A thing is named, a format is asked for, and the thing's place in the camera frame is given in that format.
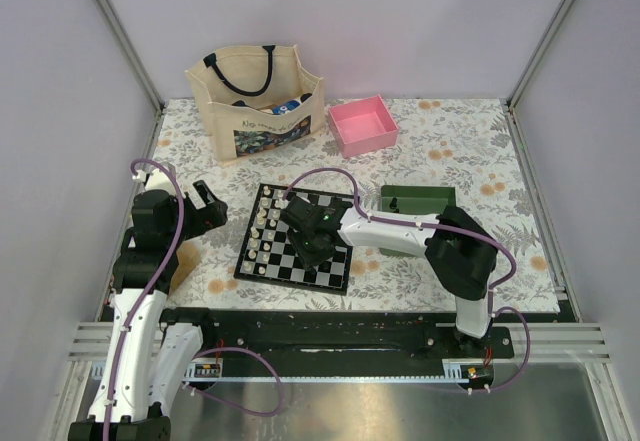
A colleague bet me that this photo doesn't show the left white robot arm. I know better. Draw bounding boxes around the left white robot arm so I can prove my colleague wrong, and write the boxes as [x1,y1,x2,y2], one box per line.
[68,180,227,440]

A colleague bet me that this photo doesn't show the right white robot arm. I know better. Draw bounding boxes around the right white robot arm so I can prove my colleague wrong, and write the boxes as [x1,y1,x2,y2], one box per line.
[280,195,498,357]

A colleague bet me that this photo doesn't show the black and white chessboard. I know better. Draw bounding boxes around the black and white chessboard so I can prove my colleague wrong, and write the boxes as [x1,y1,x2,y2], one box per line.
[235,183,353,295]

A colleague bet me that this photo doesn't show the green plastic tray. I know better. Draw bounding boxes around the green plastic tray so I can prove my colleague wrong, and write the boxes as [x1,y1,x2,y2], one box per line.
[378,184,459,258]

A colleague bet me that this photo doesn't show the pink plastic box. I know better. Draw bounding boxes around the pink plastic box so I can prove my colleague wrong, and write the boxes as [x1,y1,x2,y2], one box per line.
[328,95,398,158]

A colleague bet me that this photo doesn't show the cream canvas tote bag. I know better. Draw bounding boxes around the cream canvas tote bag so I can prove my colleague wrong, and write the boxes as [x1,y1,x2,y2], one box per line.
[185,45,326,163]

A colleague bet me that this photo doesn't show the blue white carton in bag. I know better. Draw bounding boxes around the blue white carton in bag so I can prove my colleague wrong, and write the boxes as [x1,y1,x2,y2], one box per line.
[270,93,312,115]

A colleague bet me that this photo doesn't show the floral table mat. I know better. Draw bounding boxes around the floral table mat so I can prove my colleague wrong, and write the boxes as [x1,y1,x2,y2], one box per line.
[154,99,559,313]

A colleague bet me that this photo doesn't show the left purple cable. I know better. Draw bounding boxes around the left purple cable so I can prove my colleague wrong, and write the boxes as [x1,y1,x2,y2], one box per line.
[99,158,286,441]

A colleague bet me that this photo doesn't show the purple cable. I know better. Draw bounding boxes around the purple cable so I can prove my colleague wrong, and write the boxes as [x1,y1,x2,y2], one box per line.
[282,167,531,396]
[99,158,286,441]

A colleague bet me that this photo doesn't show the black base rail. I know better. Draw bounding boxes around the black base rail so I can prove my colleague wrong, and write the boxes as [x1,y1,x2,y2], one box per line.
[160,308,515,378]

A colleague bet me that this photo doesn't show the left aluminium frame post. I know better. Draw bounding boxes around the left aluminium frame post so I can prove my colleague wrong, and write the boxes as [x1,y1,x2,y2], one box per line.
[74,0,166,115]

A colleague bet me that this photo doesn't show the aluminium frame post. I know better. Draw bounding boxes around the aluminium frame post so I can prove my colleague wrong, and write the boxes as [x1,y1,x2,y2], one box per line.
[74,0,166,115]
[505,0,601,110]

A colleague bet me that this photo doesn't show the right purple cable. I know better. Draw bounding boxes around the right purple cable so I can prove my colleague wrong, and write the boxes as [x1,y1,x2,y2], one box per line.
[282,167,531,396]

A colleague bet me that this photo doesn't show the right aluminium frame post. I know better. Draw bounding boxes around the right aluminium frame post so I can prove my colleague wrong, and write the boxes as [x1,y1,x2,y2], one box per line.
[505,0,601,110]

